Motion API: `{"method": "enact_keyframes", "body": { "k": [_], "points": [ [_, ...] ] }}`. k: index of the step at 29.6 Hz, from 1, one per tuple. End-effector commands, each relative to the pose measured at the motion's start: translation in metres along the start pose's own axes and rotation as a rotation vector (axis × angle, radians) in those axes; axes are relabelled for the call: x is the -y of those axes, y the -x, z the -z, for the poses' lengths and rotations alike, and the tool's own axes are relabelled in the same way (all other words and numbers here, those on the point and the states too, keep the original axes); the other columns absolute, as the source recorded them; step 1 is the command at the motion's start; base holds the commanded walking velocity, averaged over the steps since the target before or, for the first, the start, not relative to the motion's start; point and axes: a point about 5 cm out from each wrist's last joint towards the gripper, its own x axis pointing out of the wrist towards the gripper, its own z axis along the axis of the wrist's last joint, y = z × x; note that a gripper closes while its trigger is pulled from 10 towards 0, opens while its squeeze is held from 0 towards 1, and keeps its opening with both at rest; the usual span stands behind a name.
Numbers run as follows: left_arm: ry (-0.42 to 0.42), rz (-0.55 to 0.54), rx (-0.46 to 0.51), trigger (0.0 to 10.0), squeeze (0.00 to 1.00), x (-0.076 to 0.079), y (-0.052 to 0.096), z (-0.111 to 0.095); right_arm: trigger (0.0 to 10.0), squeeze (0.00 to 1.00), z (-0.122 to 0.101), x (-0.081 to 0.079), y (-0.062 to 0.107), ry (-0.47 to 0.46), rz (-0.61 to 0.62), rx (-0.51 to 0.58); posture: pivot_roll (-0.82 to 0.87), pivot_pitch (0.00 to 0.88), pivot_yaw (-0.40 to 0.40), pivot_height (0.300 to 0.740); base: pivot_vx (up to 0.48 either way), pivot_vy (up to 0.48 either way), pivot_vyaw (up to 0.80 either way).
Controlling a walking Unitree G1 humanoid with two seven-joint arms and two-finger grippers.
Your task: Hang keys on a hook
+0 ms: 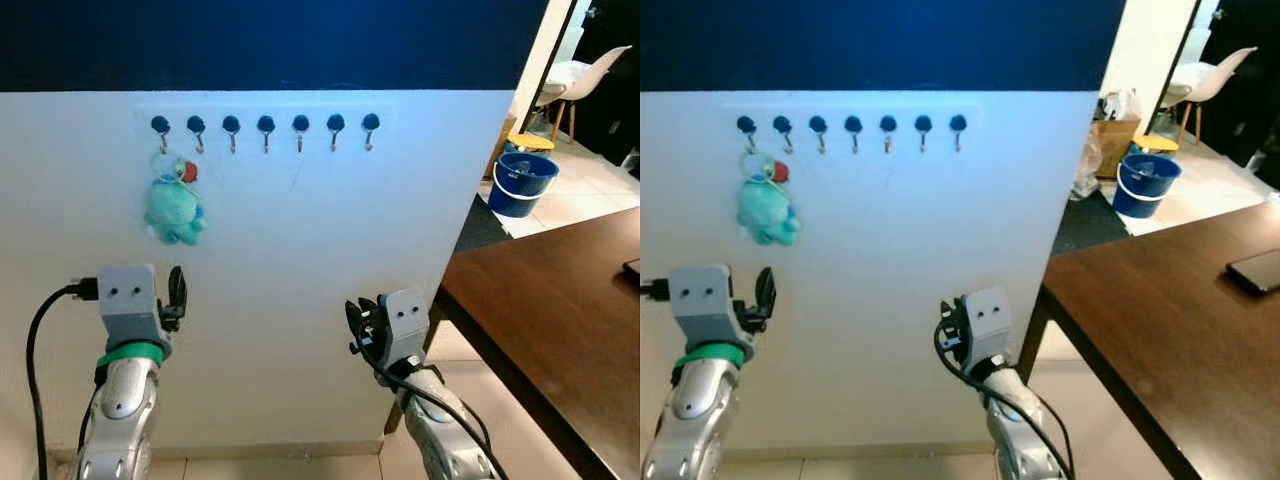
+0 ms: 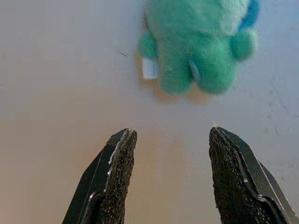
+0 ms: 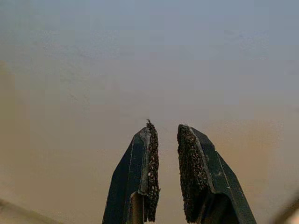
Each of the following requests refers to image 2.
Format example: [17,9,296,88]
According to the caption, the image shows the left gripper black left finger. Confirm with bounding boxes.
[62,127,138,224]

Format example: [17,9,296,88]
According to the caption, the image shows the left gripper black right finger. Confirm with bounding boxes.
[208,126,296,224]

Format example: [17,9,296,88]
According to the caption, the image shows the teal plush toy keychain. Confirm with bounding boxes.
[137,0,261,96]

